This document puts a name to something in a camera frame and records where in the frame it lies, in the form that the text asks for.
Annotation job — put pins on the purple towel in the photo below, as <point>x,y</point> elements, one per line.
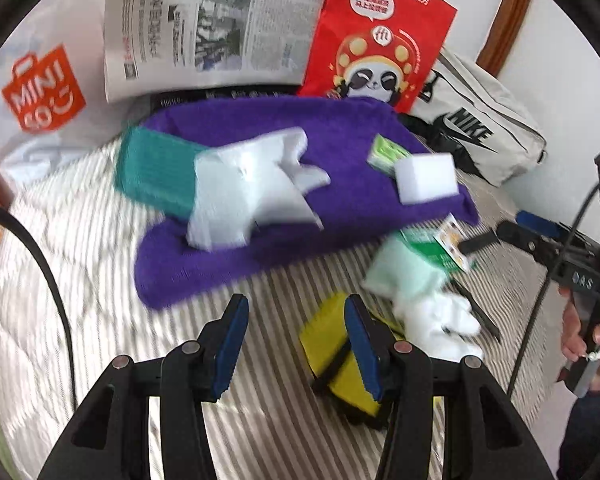
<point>205,270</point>

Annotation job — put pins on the red paper bag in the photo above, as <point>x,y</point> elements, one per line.
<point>380,25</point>

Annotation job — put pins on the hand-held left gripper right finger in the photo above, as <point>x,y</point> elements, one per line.
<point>362,350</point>

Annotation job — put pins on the person's dark pants leg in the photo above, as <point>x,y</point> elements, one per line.
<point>590,435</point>

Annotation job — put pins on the white plastic shopping bag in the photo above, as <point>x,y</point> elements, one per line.
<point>80,35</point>

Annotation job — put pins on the small green tissue pack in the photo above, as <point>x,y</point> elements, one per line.
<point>387,152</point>

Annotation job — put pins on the black book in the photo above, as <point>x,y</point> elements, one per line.
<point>205,97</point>

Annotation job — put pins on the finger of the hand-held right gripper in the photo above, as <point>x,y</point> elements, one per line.
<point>480,242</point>
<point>535,222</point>

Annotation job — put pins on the white sponge block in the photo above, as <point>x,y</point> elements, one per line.
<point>425,177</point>

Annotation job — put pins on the teal mop pad white backing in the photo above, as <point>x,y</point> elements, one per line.
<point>250,195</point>

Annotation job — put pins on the white socks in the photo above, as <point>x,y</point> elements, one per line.
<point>440,320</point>

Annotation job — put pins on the striped quilted bedspread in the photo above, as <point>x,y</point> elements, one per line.
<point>105,285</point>

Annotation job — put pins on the white waist bag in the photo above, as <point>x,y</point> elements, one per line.
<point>480,90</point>

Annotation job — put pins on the brown wooden door frame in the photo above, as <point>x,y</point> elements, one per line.
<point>510,15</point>

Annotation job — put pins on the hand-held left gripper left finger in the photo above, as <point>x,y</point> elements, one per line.
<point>227,355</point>

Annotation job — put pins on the green wet wipes packet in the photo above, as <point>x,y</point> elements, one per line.
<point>430,250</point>

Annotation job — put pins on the folded newspaper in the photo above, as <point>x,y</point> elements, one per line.
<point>205,20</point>

